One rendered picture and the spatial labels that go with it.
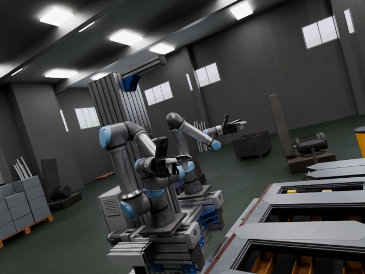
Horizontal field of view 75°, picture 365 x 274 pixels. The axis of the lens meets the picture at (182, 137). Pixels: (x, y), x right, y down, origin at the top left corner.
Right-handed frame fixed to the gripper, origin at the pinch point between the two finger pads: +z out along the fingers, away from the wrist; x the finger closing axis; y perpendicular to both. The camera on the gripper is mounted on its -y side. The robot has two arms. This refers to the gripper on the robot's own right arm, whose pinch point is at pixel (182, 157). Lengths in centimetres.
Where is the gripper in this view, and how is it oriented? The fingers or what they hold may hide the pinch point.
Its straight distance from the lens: 89.1
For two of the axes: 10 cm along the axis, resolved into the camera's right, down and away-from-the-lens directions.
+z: 5.9, -1.3, -8.0
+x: -7.9, 1.3, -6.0
